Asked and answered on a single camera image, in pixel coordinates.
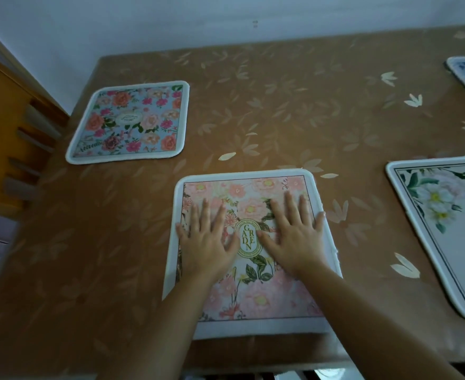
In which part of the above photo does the person's left hand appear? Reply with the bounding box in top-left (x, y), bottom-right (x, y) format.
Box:
top-left (176, 198), bottom-right (241, 282)

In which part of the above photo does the person's right hand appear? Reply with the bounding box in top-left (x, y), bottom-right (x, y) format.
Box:
top-left (256, 191), bottom-right (329, 278)

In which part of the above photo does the pink floral square mat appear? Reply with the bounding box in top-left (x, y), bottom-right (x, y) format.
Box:
top-left (162, 169), bottom-right (343, 340)

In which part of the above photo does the person's right forearm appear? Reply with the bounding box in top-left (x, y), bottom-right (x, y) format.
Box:
top-left (294, 260), bottom-right (465, 380)

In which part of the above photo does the person's left forearm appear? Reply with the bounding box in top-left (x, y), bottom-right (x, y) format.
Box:
top-left (97, 269), bottom-right (218, 380)

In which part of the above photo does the brown leaf-print tablecloth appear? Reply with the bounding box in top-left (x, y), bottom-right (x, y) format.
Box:
top-left (0, 23), bottom-right (465, 377)

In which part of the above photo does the blue multicolour floral square mat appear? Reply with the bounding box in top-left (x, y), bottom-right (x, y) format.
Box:
top-left (65, 80), bottom-right (190, 165)

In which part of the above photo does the white mat with white flowers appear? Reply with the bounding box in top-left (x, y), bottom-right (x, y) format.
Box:
top-left (386, 155), bottom-right (465, 324)

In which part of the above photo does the orange wooden chair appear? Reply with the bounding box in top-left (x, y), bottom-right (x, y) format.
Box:
top-left (0, 55), bottom-right (71, 219)

